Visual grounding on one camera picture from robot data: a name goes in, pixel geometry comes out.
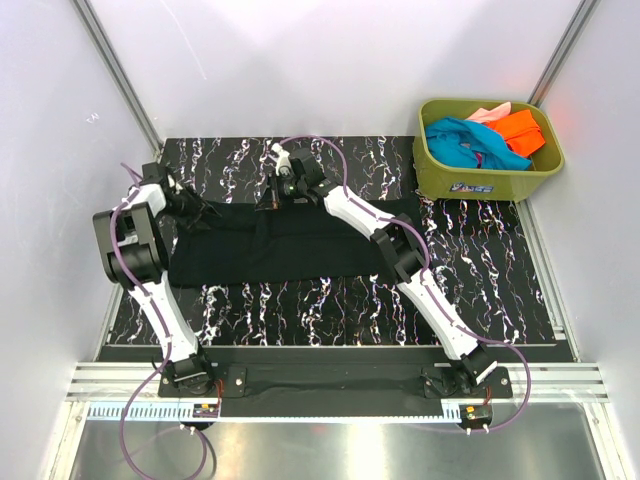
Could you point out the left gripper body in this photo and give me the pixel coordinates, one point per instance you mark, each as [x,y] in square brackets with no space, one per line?
[188,208]

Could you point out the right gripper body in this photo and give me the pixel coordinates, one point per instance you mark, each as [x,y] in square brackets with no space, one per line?
[284,189]

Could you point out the black t-shirt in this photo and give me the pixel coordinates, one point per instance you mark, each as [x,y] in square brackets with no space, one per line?
[298,242]

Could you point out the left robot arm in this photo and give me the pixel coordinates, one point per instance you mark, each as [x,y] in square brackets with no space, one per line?
[134,256]

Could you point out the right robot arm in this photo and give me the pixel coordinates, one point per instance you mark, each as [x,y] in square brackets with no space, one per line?
[404,254]

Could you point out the blue t-shirt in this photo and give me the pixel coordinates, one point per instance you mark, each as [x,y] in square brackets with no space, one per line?
[465,144]

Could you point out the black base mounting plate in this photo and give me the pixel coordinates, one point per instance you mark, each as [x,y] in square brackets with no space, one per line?
[325,382]

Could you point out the olive green plastic bin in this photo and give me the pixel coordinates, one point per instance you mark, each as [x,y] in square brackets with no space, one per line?
[438,181]

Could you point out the black marbled table mat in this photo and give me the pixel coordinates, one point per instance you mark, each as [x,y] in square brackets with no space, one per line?
[479,256]

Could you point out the pink t-shirt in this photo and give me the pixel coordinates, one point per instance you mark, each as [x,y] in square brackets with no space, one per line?
[484,115]

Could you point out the orange t-shirt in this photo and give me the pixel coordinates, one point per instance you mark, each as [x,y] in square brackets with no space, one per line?
[520,131]

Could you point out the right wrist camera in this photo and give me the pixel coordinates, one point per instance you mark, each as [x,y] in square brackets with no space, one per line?
[298,164]

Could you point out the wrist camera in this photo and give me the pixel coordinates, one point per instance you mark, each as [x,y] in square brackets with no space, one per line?
[298,164]
[159,174]

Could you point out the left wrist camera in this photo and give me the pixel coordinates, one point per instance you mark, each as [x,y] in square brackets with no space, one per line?
[159,174]

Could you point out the left aluminium frame post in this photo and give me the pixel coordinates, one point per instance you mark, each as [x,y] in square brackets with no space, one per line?
[106,51]

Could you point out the aluminium frame post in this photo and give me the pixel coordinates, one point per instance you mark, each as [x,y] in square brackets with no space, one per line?
[568,40]
[106,51]

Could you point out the right aluminium frame post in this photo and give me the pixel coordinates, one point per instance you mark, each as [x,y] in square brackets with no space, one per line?
[568,40]

